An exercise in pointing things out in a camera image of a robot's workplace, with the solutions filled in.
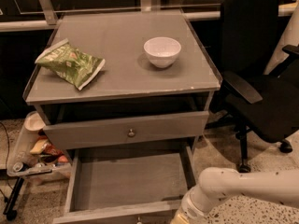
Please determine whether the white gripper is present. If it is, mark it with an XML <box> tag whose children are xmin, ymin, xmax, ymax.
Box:
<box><xmin>170</xmin><ymin>190</ymin><xmax>205</xmax><ymax>224</ymax></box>

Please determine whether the grey drawer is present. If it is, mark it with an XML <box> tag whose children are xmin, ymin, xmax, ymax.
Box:
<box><xmin>53</xmin><ymin>142</ymin><xmax>195</xmax><ymax>224</ymax></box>
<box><xmin>44</xmin><ymin>111</ymin><xmax>208</xmax><ymax>149</ymax></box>

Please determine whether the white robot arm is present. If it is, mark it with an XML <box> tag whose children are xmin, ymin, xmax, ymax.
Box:
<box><xmin>170</xmin><ymin>167</ymin><xmax>299</xmax><ymax>224</ymax></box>

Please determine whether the grey top drawer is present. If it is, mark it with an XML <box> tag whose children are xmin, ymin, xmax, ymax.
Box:
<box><xmin>44</xmin><ymin>111</ymin><xmax>208</xmax><ymax>149</ymax></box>

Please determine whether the grey wooden drawer cabinet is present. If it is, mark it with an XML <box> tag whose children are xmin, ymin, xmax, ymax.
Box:
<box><xmin>22</xmin><ymin>10</ymin><xmax>223</xmax><ymax>151</ymax></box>

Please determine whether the black office chair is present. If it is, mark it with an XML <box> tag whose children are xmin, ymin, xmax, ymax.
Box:
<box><xmin>210</xmin><ymin>0</ymin><xmax>299</xmax><ymax>173</ymax></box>

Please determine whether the clear plastic snack bin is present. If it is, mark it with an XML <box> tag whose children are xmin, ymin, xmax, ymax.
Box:
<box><xmin>7</xmin><ymin>123</ymin><xmax>71</xmax><ymax>185</ymax></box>

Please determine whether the black stand leg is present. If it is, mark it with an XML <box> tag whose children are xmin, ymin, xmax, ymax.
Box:
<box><xmin>3</xmin><ymin>177</ymin><xmax>24</xmax><ymax>221</ymax></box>

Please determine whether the white ceramic bowl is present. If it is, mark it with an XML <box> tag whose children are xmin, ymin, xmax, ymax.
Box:
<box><xmin>143</xmin><ymin>36</ymin><xmax>181</xmax><ymax>68</ymax></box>

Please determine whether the soda can in bin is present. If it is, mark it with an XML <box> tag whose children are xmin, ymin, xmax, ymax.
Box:
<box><xmin>12</xmin><ymin>161</ymin><xmax>28</xmax><ymax>173</ymax></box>

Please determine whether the white bowl in bin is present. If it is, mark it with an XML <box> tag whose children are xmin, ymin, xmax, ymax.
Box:
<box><xmin>24</xmin><ymin>112</ymin><xmax>45</xmax><ymax>132</ymax></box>

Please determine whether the green chip bag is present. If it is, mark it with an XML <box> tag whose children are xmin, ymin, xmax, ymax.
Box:
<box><xmin>36</xmin><ymin>39</ymin><xmax>106</xmax><ymax>91</ymax></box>

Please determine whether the metal railing bar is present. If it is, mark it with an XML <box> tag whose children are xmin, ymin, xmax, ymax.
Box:
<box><xmin>0</xmin><ymin>0</ymin><xmax>299</xmax><ymax>34</ymax></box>

